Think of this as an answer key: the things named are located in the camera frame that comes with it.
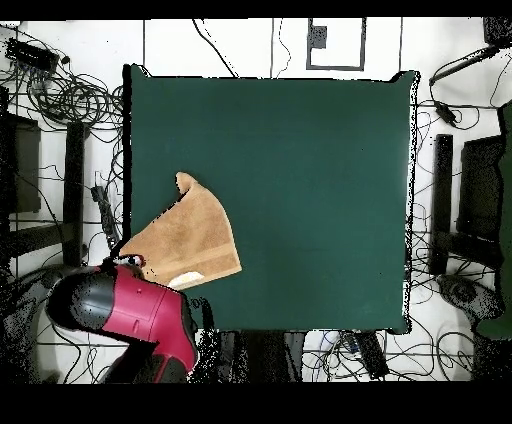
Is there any tan terry towel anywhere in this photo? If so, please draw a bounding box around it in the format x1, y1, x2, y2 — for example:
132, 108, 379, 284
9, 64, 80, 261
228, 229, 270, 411
118, 171, 243, 291

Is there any black power strip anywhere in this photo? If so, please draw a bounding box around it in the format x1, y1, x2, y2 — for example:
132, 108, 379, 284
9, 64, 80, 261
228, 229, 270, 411
351, 330, 390, 380
90, 184, 122, 252

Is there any black metal stand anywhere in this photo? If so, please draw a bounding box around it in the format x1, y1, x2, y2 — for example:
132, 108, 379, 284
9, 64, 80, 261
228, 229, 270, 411
0, 89, 90, 270
428, 133, 506, 277

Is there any black wheeled stand leg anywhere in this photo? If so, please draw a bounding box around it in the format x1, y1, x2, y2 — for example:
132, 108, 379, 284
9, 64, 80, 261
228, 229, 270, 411
436, 273, 505, 325
0, 263, 79, 383

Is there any dark green table cloth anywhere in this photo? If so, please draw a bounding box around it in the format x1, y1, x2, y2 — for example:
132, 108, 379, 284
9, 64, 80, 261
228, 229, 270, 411
121, 63, 421, 335

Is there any black power adapter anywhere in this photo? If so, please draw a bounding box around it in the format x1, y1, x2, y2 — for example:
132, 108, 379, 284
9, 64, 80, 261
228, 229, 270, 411
433, 99, 460, 127

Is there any black rod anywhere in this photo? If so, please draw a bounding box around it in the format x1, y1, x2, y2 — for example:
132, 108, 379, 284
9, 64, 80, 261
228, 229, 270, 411
428, 44, 501, 87

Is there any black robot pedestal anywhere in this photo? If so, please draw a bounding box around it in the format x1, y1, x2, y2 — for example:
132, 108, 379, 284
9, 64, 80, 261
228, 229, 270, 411
207, 329, 307, 383

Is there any black cable tangle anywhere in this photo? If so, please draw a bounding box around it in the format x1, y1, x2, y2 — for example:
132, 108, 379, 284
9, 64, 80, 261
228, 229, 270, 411
0, 59, 125, 133

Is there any black network switch box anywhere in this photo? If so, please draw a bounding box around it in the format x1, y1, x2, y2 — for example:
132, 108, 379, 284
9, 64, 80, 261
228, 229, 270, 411
5, 37, 60, 73

